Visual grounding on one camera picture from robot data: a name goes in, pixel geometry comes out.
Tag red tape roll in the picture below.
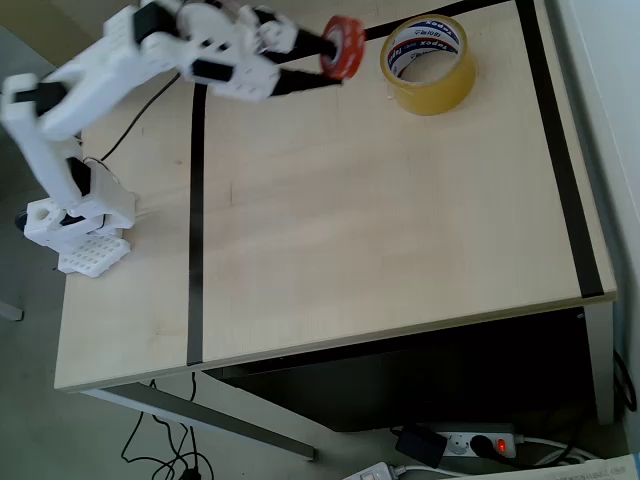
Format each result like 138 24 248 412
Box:
319 14 368 80

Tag yellow clear tape roll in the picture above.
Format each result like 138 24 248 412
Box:
380 14 479 117

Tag dark panel under table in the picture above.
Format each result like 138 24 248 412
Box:
204 307 597 434

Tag black power adapter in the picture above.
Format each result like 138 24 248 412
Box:
395 424 448 469

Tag white power strip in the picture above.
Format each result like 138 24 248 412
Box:
414 422 525 462

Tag black round plug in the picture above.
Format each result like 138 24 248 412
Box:
469 434 495 459

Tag grey table leg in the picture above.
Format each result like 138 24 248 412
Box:
583 299 616 426

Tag thin black cable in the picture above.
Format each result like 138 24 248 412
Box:
82 74 182 169

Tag white arm base mount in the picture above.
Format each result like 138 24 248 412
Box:
14 169 137 249

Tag white perforated base plate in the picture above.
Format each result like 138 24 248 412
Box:
57 233 132 279

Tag grey table frame bar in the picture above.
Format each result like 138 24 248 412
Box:
82 383 318 462

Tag black floor cable tangle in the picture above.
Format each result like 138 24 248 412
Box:
121 372 217 480

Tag white switch box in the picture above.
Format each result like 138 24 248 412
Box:
343 461 397 480

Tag black looped cable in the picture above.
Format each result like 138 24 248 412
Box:
612 348 633 417

